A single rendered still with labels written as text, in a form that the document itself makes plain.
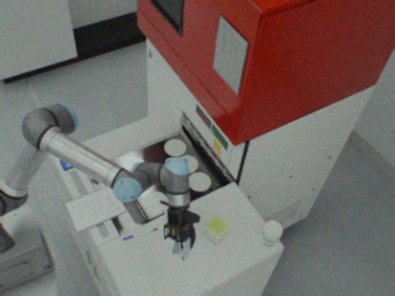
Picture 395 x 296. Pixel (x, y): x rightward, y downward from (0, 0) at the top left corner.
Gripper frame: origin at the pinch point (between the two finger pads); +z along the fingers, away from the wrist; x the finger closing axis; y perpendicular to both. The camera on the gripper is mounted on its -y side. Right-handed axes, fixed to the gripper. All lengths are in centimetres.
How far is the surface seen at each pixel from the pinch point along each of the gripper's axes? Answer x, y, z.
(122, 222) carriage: -36.3, -15.4, -0.8
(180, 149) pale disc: -27, -53, -23
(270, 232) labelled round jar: 23.5, -23.9, -2.4
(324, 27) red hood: 40, -26, -75
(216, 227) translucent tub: 4.6, -18.0, -3.7
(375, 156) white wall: 46, -211, 15
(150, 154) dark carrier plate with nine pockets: -38, -44, -22
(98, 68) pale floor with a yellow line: -165, -178, -51
